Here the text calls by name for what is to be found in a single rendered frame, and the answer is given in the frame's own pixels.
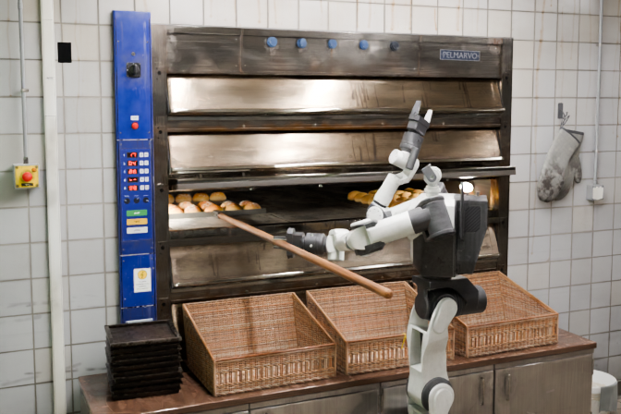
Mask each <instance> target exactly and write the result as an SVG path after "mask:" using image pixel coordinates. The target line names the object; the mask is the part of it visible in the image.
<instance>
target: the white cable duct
mask: <svg viewBox="0 0 621 414"><path fill-rule="evenodd" d="M41 23H42V50H43V104H44V131H45V158H46V186H47V212H48V239H49V267H50V294H51V322H52V349H53V376H54V403H55V414H67V403H66V376H65V347H64V318H63V289H62V261H61V233H60V204H59V175H58V147H57V118H56V90H55V34H54V5H53V0H41Z"/></svg>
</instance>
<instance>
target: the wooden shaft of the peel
mask: <svg viewBox="0 0 621 414"><path fill-rule="evenodd" d="M218 217H219V218H220V219H223V220H225V221H227V222H228V223H230V224H232V225H235V226H237V227H239V228H241V229H243V230H245V231H247V232H250V233H251V234H253V235H255V236H257V237H260V238H262V239H264V240H266V241H268V242H270V243H272V244H275V245H276V246H278V247H280V248H282V249H284V250H287V251H289V252H291V253H293V254H295V255H297V256H299V257H301V258H303V259H305V260H307V261H309V262H312V263H314V264H316V265H318V266H320V267H322V268H323V269H325V270H328V271H330V272H332V273H334V274H337V275H339V276H341V277H343V278H345V279H346V280H348V281H350V282H352V283H355V284H357V285H359V286H362V287H364V288H366V289H368V290H370V291H371V292H373V293H375V294H377V295H379V296H382V297H384V298H391V297H392V296H393V291H392V290H391V289H389V288H386V287H384V286H381V285H379V284H376V283H374V282H373V281H371V280H369V279H366V278H364V277H362V276H360V275H358V274H354V273H352V272H350V271H349V270H347V269H344V268H342V267H340V266H338V265H336V264H333V263H331V262H329V261H327V260H324V259H322V258H320V257H318V256H316V255H314V254H311V253H309V252H307V251H305V250H302V249H300V248H298V247H296V246H294V245H291V244H289V243H287V242H285V241H284V240H282V239H274V236H272V235H269V234H267V233H265V232H263V231H261V230H259V229H257V228H255V227H253V226H251V225H247V224H245V223H243V222H241V221H239V220H237V219H235V218H233V217H231V216H229V215H226V214H224V213H219V214H218Z"/></svg>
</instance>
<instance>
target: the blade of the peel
mask: <svg viewBox="0 0 621 414"><path fill-rule="evenodd" d="M222 212H224V213H225V214H226V215H244V214H260V213H266V208H262V207H261V209H247V210H231V211H222ZM199 217H213V212H198V213H170V214H169V219H183V218H199Z"/></svg>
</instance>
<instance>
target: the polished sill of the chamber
mask: <svg viewBox="0 0 621 414"><path fill-rule="evenodd" d="M496 217H498V210H494V209H488V214H487V218H496ZM366 218H367V217H359V218H345V219H331V220H316V221H302V222H288V223H273V224H259V225H251V226H253V227H255V228H257V229H259V230H261V231H263V232H265V233H267V234H273V233H286V232H287V230H288V228H289V227H291V228H295V231H296V232H300V231H313V230H326V229H339V228H351V226H350V225H351V224H352V223H356V222H357V221H361V220H363V219H364V220H365V219H366ZM247 235H253V234H251V233H250V232H247V231H245V230H243V229H241V228H239V227H237V226H235V225H231V226H218V227H204V228H189V229H175V230H169V240H182V239H195V238H209V237H234V236H247Z"/></svg>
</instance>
